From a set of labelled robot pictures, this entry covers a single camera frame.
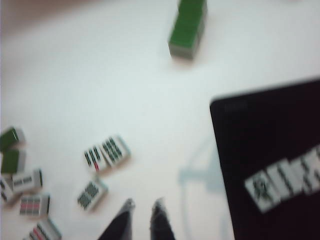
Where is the white green mahjong tile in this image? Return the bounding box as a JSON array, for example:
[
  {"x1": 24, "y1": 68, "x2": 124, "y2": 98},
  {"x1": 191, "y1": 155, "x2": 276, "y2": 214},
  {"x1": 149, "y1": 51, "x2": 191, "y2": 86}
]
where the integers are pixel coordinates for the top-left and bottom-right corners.
[
  {"x1": 309, "y1": 146, "x2": 320, "y2": 187},
  {"x1": 76, "y1": 176, "x2": 109, "y2": 213},
  {"x1": 19, "y1": 193, "x2": 51, "y2": 218},
  {"x1": 83, "y1": 144, "x2": 109, "y2": 174},
  {"x1": 174, "y1": 0, "x2": 209, "y2": 25},
  {"x1": 0, "y1": 126, "x2": 26, "y2": 153},
  {"x1": 291, "y1": 153, "x2": 314, "y2": 195},
  {"x1": 0, "y1": 149, "x2": 28, "y2": 175},
  {"x1": 22, "y1": 218, "x2": 63, "y2": 240},
  {"x1": 11, "y1": 169, "x2": 44, "y2": 195},
  {"x1": 167, "y1": 21, "x2": 207, "y2": 55},
  {"x1": 99, "y1": 135, "x2": 132, "y2": 168},
  {"x1": 0, "y1": 175, "x2": 15, "y2": 204},
  {"x1": 272, "y1": 163, "x2": 297, "y2": 202}
]

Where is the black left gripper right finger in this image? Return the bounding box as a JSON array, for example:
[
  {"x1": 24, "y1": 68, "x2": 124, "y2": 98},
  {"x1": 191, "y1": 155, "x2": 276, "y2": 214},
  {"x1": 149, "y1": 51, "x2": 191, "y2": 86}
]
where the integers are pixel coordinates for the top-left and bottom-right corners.
[{"x1": 149, "y1": 197, "x2": 176, "y2": 240}]

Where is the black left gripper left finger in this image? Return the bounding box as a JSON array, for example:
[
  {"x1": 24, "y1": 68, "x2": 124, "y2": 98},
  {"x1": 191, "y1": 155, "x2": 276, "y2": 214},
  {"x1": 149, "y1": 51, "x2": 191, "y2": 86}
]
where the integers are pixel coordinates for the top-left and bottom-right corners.
[{"x1": 98, "y1": 199, "x2": 136, "y2": 240}]

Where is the bird print mahjong tile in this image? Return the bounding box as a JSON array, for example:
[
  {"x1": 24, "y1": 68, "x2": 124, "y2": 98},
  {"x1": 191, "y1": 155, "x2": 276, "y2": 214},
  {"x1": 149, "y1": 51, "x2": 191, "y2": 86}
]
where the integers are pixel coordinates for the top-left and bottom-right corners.
[{"x1": 244, "y1": 171, "x2": 280, "y2": 214}]

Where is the black fabric mat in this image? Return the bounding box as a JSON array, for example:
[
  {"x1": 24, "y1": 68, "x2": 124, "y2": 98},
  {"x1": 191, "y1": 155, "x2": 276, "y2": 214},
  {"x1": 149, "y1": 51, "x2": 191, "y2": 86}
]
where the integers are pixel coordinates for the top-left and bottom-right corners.
[{"x1": 209, "y1": 78, "x2": 320, "y2": 240}]

